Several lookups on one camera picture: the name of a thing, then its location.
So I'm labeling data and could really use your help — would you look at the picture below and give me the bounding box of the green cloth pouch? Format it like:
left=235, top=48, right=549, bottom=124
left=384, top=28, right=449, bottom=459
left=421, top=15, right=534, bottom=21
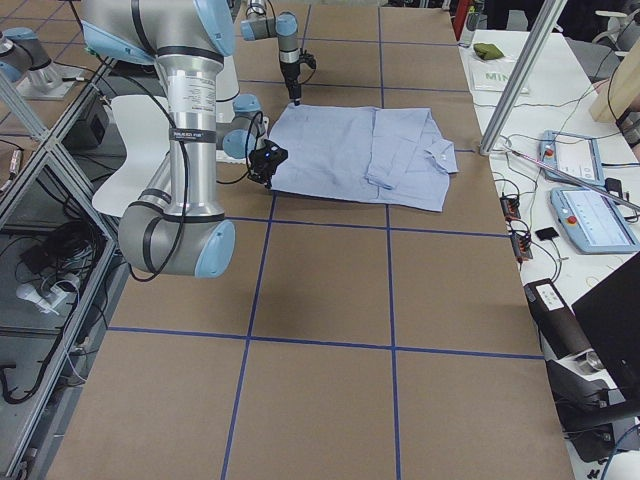
left=473, top=42, right=505, bottom=61

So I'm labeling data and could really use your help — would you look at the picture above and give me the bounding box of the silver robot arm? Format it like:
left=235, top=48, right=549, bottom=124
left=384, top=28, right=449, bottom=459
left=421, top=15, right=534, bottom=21
left=81, top=1, right=288, bottom=280
left=240, top=1, right=317, bottom=105

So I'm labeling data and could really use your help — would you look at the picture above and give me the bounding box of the lower blue teach pendant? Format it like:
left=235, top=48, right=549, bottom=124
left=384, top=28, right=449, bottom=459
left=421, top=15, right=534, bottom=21
left=549, top=187, right=639, bottom=254

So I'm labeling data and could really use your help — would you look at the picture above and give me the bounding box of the white power strip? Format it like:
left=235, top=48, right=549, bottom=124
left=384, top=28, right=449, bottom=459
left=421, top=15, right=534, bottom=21
left=16, top=280, right=79, bottom=316

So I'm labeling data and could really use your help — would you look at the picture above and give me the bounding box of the blue teach pendant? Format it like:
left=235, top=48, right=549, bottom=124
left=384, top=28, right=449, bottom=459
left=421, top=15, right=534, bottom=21
left=549, top=187, right=639, bottom=254
left=539, top=130, right=605, bottom=187

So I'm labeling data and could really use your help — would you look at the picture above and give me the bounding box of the white plastic chair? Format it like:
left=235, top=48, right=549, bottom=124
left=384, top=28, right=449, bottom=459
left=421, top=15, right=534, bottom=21
left=92, top=94, right=170, bottom=217

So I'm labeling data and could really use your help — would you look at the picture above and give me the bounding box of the black cylinder white label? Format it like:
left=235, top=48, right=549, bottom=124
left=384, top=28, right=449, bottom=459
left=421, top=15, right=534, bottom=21
left=523, top=279, right=592, bottom=359

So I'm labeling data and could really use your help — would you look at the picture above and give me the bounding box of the blue striped button shirt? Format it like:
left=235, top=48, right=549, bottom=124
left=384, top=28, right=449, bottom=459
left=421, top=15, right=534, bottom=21
left=271, top=105, right=458, bottom=212

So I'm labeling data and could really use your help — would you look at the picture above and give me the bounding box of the upper blue teach pendant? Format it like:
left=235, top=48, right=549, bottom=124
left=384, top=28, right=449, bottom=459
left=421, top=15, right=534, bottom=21
left=539, top=130, right=605, bottom=187

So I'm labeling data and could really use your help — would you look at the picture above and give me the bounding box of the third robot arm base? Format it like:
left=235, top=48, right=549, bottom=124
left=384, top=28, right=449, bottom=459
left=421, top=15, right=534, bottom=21
left=1, top=27, right=85, bottom=100

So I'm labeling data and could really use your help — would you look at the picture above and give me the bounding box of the aluminium frame rail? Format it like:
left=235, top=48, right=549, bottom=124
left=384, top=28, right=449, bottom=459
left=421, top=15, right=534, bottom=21
left=1, top=67, right=125, bottom=479

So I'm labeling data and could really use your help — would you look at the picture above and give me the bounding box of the clear bag green lettering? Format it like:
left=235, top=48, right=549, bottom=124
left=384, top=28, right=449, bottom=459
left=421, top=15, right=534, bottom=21
left=468, top=55, right=516, bottom=92

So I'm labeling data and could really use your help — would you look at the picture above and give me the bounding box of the grey aluminium camera post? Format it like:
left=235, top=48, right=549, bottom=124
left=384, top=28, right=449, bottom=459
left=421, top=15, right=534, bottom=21
left=479, top=0, right=567, bottom=156

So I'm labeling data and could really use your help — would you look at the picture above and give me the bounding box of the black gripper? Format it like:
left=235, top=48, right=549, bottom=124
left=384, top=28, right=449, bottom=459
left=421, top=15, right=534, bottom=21
left=279, top=49, right=317, bottom=106
left=248, top=150, right=278, bottom=190

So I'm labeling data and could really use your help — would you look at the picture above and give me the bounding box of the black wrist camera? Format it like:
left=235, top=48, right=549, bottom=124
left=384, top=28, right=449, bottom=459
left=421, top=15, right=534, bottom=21
left=256, top=140, right=288, bottom=165

